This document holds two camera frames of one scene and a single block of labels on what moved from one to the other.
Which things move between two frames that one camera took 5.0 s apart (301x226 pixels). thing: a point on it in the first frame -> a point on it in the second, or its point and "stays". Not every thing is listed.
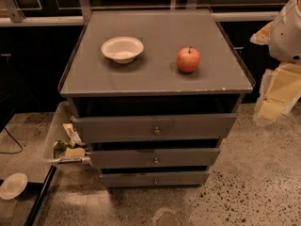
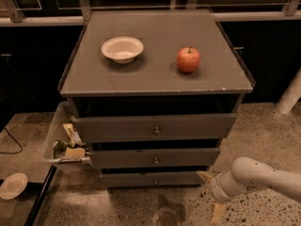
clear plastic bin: [63, 143] stays
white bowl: [122, 49] stays
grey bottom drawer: [170, 180] stays
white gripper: [286, 35] -> [214, 187]
